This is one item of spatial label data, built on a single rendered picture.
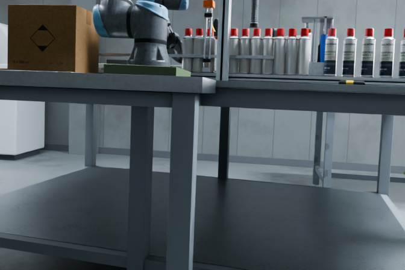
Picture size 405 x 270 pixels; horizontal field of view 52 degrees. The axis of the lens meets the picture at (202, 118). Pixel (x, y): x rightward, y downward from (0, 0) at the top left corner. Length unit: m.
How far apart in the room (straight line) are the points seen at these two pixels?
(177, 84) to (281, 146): 3.72
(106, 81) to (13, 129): 3.59
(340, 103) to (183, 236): 0.59
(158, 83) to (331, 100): 0.52
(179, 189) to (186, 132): 0.15
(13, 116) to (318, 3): 3.41
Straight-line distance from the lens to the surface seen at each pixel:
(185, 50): 1.94
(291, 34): 1.88
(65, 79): 1.12
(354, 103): 1.27
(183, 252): 1.11
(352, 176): 3.41
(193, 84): 1.01
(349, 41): 1.87
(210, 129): 4.70
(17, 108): 4.60
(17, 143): 4.64
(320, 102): 1.26
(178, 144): 1.04
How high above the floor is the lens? 0.80
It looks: 4 degrees down
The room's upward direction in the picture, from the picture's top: 2 degrees clockwise
